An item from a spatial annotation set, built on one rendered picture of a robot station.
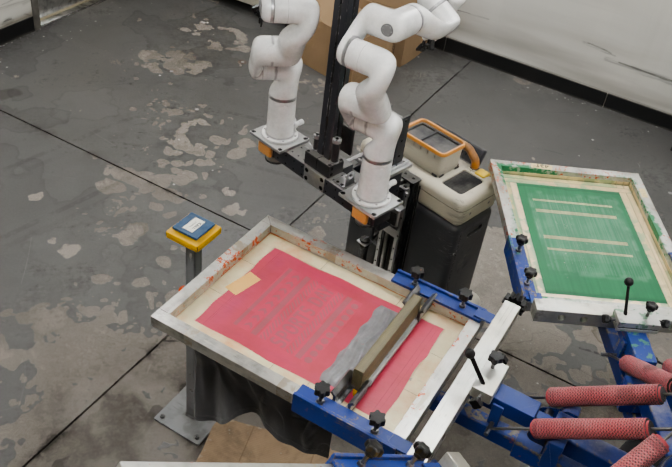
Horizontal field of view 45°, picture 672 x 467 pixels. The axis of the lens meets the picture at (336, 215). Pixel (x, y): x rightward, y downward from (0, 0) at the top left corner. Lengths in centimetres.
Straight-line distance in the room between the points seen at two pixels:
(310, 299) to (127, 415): 118
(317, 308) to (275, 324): 14
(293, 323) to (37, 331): 162
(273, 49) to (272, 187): 203
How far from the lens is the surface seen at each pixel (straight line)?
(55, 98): 531
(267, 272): 256
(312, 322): 242
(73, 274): 400
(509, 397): 224
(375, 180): 252
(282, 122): 277
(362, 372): 217
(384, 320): 246
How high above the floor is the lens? 268
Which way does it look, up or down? 38 degrees down
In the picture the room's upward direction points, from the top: 8 degrees clockwise
